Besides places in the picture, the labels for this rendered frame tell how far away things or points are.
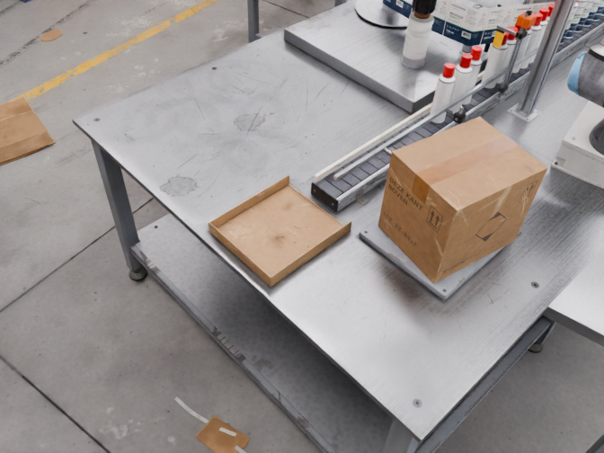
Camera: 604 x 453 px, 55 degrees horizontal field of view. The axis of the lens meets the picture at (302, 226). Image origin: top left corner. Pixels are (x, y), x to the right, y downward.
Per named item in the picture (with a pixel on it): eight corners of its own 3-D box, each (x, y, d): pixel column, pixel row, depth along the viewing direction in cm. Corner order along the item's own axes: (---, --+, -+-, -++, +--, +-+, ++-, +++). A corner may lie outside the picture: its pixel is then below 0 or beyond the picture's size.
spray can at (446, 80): (435, 113, 197) (448, 58, 182) (447, 119, 194) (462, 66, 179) (425, 119, 194) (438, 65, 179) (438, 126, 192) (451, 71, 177)
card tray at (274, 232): (288, 183, 177) (288, 173, 174) (350, 230, 165) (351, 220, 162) (208, 232, 162) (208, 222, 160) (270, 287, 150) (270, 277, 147)
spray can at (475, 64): (460, 95, 204) (475, 42, 190) (473, 102, 202) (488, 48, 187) (451, 101, 202) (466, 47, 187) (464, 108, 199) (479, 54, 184)
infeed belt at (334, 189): (583, 22, 254) (587, 13, 251) (601, 29, 250) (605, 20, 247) (314, 193, 173) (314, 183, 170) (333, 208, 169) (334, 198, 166)
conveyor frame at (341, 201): (580, 22, 255) (584, 13, 252) (603, 32, 250) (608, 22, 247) (310, 193, 175) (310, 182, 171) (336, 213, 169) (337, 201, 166)
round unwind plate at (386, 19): (387, -12, 261) (387, -14, 260) (442, 13, 246) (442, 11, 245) (340, 8, 246) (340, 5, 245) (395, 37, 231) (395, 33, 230)
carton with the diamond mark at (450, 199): (457, 190, 175) (479, 115, 156) (515, 241, 162) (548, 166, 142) (377, 226, 164) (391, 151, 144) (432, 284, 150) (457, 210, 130)
